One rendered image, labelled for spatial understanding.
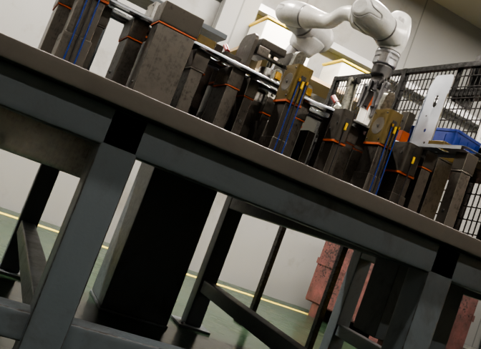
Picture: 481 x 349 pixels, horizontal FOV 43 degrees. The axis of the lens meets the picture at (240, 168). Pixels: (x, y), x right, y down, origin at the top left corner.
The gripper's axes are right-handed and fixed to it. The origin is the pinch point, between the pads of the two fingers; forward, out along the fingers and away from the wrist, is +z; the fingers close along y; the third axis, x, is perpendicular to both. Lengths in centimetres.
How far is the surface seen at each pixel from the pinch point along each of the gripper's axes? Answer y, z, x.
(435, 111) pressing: 3.6, -13.8, 26.6
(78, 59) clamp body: 23, 27, -103
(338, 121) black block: 19.4, 10.5, -22.0
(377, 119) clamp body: 19.6, 3.9, -8.5
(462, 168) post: 40.3, 11.6, 13.0
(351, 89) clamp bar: -15.6, -12.6, 0.3
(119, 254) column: -66, 81, -48
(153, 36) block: 20, 13, -87
